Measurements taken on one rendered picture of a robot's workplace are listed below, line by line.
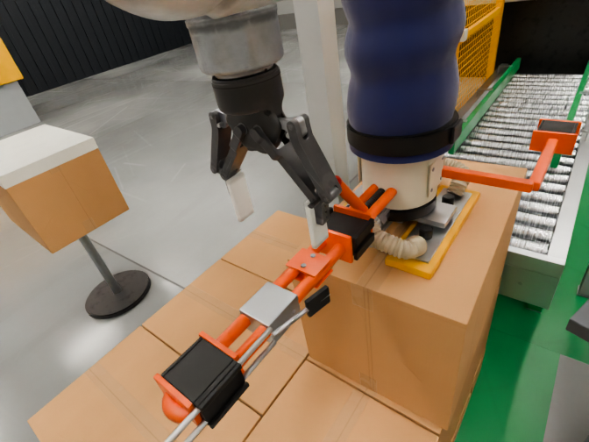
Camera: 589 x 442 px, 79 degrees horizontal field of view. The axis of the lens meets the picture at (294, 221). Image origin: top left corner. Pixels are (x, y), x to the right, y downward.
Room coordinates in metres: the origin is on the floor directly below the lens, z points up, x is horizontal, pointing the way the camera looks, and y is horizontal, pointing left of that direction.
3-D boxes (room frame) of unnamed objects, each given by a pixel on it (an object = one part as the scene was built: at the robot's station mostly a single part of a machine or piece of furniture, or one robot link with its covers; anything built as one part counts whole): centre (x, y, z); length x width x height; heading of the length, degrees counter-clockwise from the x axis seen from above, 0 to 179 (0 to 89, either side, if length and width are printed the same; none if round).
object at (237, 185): (0.46, 0.07, 1.24); 0.03 x 0.01 x 0.07; 136
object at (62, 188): (1.73, 1.18, 0.82); 0.60 x 0.40 x 0.40; 45
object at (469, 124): (2.29, -1.42, 0.60); 1.60 x 0.11 x 0.09; 136
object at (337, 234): (0.54, -0.09, 1.08); 0.10 x 0.08 x 0.06; 46
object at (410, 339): (0.73, -0.31, 0.75); 0.60 x 0.40 x 0.40; 138
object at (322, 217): (0.35, -0.04, 1.27); 0.03 x 0.01 x 0.05; 46
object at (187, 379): (0.29, 0.16, 1.08); 0.08 x 0.07 x 0.05; 136
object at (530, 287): (1.00, -0.56, 0.47); 0.70 x 0.03 x 0.15; 46
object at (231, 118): (0.41, 0.02, 1.37); 0.08 x 0.07 x 0.09; 46
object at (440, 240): (0.65, -0.33, 0.97); 0.34 x 0.10 x 0.05; 136
